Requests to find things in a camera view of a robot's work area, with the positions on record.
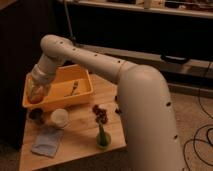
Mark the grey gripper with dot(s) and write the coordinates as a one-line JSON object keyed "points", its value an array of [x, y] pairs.
{"points": [[40, 78]]}

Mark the yellow apple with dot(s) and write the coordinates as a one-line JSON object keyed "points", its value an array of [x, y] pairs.
{"points": [[36, 95]]}

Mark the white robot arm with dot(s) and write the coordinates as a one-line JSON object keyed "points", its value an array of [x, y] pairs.
{"points": [[143, 97]]}

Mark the small metal cup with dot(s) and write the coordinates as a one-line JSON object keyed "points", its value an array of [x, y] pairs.
{"points": [[36, 115]]}

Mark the white ceramic cup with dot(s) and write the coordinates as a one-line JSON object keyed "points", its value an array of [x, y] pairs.
{"points": [[59, 118]]}

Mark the yellow plastic bin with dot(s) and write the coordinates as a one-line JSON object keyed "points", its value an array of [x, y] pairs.
{"points": [[61, 86]]}

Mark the fork in bin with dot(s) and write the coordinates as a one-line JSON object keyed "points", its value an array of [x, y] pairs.
{"points": [[75, 86]]}

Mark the blue folded cloth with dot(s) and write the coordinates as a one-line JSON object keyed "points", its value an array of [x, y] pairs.
{"points": [[47, 141]]}

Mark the dark grape bunch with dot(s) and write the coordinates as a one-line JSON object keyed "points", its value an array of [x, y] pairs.
{"points": [[101, 114]]}

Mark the metal pole stand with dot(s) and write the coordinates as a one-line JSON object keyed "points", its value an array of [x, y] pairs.
{"points": [[71, 35]]}

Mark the green vase with stem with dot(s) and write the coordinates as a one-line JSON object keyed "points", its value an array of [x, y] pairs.
{"points": [[103, 139]]}

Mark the black rectangular block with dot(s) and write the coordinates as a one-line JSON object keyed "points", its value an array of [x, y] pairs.
{"points": [[118, 111]]}

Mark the black object on shelf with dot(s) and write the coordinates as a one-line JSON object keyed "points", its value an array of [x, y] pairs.
{"points": [[174, 59]]}

